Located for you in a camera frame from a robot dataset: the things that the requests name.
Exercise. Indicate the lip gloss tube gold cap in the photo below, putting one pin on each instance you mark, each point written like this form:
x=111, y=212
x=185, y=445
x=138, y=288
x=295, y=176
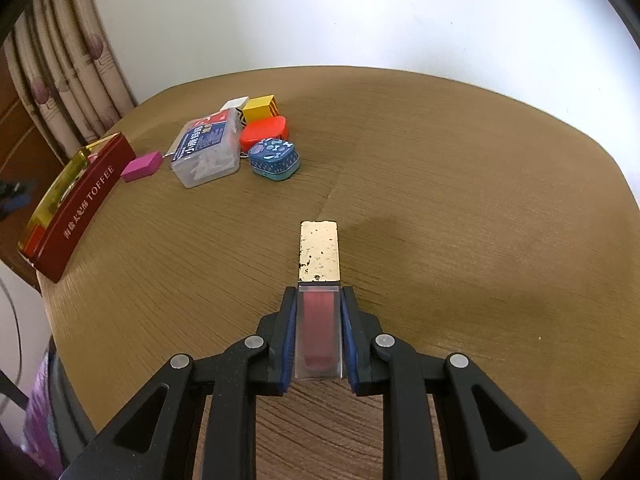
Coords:
x=320, y=260

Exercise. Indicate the small blue patterned tin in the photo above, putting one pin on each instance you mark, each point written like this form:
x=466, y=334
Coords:
x=274, y=156

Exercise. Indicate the beige floral curtain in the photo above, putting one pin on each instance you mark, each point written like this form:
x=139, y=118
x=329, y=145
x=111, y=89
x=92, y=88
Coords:
x=75, y=75

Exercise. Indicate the pink eraser block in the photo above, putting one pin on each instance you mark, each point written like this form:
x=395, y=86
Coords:
x=142, y=166

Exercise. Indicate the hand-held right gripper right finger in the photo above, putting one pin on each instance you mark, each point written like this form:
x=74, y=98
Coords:
x=350, y=347

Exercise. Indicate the dark blue object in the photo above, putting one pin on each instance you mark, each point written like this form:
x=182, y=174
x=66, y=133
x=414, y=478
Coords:
x=11, y=197

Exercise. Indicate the purple cloth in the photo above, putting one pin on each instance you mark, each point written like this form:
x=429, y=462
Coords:
x=42, y=420

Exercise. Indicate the brown woodgrain tablecloth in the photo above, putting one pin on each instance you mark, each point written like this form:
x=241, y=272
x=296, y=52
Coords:
x=450, y=210

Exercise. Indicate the yellow block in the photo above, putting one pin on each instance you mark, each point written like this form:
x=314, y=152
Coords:
x=257, y=107

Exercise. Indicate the white patterned small box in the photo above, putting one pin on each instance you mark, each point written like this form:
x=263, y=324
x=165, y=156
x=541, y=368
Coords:
x=234, y=104

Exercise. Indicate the gold tray box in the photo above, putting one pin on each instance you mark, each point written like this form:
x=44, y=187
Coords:
x=75, y=220

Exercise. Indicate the pink packet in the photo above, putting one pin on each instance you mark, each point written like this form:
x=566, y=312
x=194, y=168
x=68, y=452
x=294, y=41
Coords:
x=262, y=131

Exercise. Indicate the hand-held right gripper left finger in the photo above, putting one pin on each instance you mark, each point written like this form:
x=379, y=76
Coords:
x=286, y=347

